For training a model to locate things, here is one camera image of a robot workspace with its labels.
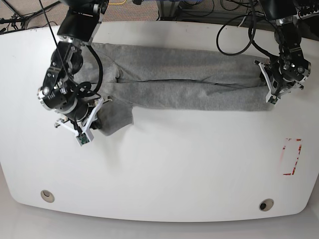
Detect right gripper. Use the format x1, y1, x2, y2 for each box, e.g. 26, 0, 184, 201
54, 97, 111, 136

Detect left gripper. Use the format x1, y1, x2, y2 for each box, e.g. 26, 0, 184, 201
254, 60, 305, 99

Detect grey T-shirt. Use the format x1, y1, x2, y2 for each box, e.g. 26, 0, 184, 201
74, 43, 272, 136

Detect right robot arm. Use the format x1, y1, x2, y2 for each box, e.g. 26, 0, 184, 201
37, 0, 109, 141

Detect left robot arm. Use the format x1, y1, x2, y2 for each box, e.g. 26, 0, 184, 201
253, 0, 311, 105

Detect white power strip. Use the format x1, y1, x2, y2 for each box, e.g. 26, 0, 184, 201
298, 5, 319, 19

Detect red tape rectangle marking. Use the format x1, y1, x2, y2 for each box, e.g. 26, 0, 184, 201
280, 138, 303, 176

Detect black tripod legs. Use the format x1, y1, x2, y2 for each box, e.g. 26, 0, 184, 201
0, 0, 63, 34

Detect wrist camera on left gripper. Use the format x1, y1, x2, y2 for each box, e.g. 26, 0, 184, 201
265, 94, 278, 105

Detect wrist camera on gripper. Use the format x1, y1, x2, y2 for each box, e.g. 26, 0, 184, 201
265, 94, 278, 105
75, 131, 94, 146

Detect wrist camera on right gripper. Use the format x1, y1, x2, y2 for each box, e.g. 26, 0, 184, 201
75, 131, 94, 146

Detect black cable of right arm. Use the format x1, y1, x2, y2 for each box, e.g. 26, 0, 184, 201
38, 0, 104, 98

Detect left table cable grommet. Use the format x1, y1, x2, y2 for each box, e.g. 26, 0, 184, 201
40, 190, 55, 203

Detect table cable grommet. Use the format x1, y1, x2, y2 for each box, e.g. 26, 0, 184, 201
259, 199, 274, 212
40, 190, 55, 203

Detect right table cable grommet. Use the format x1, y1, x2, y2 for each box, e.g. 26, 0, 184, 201
259, 199, 274, 212

